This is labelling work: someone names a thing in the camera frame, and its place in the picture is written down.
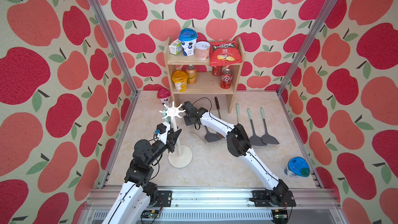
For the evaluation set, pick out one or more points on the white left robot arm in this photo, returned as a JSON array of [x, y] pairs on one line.
[[138, 192]]

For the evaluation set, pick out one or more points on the grey slotted spatula green handle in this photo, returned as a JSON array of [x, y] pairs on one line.
[[267, 138]]

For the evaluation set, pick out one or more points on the red lid small cup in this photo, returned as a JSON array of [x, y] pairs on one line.
[[164, 95]]

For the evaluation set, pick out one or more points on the cream spoon green handle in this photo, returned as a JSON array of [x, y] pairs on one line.
[[238, 112]]

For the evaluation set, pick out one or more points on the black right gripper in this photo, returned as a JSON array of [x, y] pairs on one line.
[[186, 121]]

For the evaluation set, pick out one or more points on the blue lid yogurt cup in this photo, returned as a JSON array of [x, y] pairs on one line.
[[188, 38]]

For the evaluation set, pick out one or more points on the aluminium frame post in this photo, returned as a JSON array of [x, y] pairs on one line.
[[113, 44], [319, 22]]

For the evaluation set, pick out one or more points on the aluminium frame post right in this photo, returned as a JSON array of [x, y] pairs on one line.
[[319, 22]]

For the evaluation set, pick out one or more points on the red chips bag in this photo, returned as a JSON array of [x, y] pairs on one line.
[[224, 53]]

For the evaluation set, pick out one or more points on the white utensil rack stand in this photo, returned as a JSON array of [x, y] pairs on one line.
[[184, 153]]

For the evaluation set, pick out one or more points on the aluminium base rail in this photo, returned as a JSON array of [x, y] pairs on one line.
[[195, 205]]

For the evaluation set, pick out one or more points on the grey turner green handle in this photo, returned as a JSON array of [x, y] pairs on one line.
[[254, 139]]

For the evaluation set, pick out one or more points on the red cola can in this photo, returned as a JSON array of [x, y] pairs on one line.
[[226, 79], [217, 70]]

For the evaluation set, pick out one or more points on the small white green carton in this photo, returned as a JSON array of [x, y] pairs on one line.
[[175, 47]]

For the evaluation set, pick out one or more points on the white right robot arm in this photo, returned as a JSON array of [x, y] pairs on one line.
[[276, 193]]

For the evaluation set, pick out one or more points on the wooden two-tier shelf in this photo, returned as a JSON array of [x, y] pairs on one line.
[[206, 82]]

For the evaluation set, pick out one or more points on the pink tin can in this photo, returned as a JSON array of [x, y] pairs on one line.
[[202, 50]]

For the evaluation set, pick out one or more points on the orange soda can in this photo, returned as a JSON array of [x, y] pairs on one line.
[[192, 74]]

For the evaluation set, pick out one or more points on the aluminium frame post left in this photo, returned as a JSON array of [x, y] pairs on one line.
[[113, 44]]

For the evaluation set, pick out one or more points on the blue lid cup on floor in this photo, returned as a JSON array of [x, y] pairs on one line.
[[297, 167]]

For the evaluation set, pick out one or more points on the steel spoon dark wooden handle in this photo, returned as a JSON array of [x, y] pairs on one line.
[[219, 115]]

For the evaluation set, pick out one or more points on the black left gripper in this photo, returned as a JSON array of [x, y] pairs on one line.
[[171, 141]]

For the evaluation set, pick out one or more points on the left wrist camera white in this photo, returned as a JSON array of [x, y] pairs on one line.
[[161, 132]]

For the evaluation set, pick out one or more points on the red cola can front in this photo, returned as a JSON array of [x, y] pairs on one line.
[[226, 79]]

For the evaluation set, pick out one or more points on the red cola can back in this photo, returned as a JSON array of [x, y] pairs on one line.
[[217, 70]]

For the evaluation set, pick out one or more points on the yellow mango cup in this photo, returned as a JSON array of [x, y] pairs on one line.
[[180, 80]]

